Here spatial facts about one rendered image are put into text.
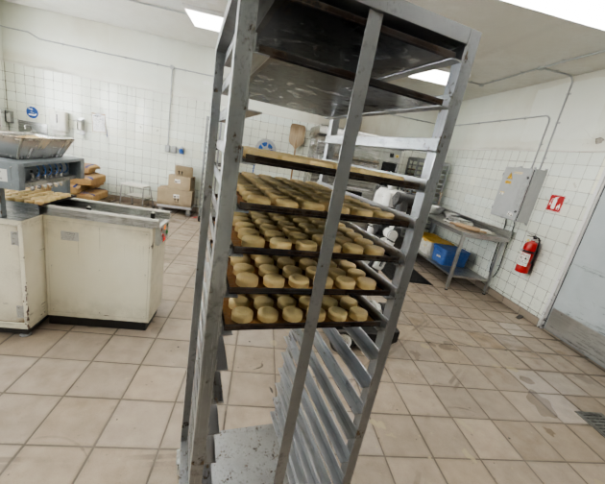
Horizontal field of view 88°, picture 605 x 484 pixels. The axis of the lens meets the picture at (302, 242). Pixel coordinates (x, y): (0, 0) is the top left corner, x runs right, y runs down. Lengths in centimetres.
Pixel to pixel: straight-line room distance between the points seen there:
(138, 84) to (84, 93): 96
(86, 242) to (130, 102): 462
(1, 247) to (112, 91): 481
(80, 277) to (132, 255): 39
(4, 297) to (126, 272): 71
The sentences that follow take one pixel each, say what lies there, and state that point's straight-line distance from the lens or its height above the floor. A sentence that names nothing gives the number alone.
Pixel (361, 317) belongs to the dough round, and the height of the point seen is 115.
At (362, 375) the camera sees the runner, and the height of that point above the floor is 95.
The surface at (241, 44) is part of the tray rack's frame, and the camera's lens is 61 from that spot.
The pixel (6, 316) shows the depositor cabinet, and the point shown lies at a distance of 287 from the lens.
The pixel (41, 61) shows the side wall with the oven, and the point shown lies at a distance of 760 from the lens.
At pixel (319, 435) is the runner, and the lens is 130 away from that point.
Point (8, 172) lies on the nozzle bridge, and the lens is 251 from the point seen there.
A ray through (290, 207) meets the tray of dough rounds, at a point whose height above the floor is 141.
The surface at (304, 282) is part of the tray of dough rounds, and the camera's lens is 73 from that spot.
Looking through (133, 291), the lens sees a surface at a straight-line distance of 264.
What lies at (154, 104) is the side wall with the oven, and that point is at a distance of 681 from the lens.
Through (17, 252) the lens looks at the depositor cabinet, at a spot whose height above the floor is 63.
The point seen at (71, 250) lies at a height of 61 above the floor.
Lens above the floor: 152
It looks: 16 degrees down
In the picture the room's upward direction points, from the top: 10 degrees clockwise
